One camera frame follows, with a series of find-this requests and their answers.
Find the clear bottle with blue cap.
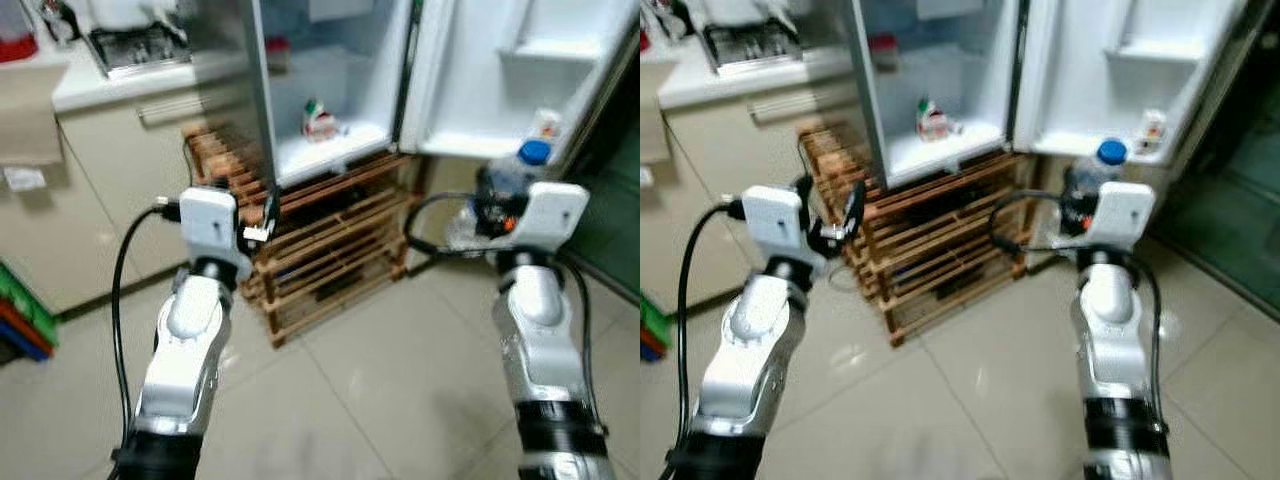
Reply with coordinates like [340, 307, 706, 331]
[1058, 137, 1130, 216]
[445, 138, 554, 251]

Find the fridge door white inside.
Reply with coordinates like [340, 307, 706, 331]
[398, 0, 641, 169]
[1012, 0, 1249, 169]

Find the dark grey fridge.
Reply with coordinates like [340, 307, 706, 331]
[795, 0, 1031, 193]
[183, 0, 419, 193]

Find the wooden slatted rack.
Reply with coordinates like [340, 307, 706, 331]
[797, 122, 1038, 349]
[183, 124, 423, 349]

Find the red green white food package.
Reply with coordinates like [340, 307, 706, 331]
[914, 97, 963, 142]
[302, 97, 348, 142]

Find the green tinted glass door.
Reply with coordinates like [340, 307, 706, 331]
[1148, 0, 1280, 323]
[558, 55, 641, 293]

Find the white kitchen counter with cabinets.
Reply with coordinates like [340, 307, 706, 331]
[650, 45, 873, 301]
[0, 45, 273, 319]

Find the beige towel on counter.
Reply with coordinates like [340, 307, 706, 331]
[0, 62, 69, 168]
[640, 62, 673, 166]

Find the metal dish rack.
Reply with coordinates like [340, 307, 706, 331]
[700, 20, 803, 76]
[85, 20, 193, 81]

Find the white plastic container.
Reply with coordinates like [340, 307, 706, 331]
[690, 0, 801, 29]
[78, 0, 191, 33]

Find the red kitchen object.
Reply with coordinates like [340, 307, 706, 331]
[0, 28, 41, 65]

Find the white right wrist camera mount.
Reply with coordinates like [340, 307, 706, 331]
[1083, 181, 1158, 253]
[500, 181, 591, 253]

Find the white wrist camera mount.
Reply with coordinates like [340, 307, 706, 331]
[1083, 181, 1158, 253]
[741, 184, 829, 269]
[500, 181, 591, 253]
[177, 186, 253, 283]

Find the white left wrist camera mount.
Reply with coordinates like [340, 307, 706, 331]
[741, 184, 829, 269]
[177, 186, 253, 283]

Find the metal cabinet handle bar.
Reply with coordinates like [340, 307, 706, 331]
[750, 90, 836, 126]
[138, 93, 219, 128]

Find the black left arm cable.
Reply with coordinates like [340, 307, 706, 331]
[662, 197, 748, 476]
[106, 197, 183, 476]

